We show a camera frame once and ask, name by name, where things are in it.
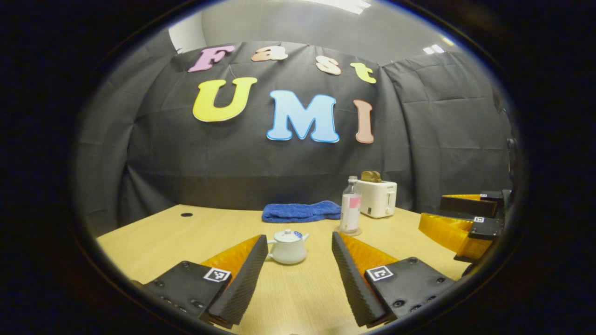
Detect blue towel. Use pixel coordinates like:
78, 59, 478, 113
262, 201, 343, 223

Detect black backdrop cloth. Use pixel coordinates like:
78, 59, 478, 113
74, 30, 517, 235

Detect clear plastic water bottle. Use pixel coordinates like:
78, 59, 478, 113
339, 175, 363, 235

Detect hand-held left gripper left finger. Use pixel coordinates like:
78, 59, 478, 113
133, 234, 269, 328

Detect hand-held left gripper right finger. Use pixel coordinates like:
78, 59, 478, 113
332, 231, 456, 328

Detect white toaster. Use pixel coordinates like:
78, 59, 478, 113
356, 180, 398, 219

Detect white teacup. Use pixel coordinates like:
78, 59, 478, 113
267, 233, 310, 266

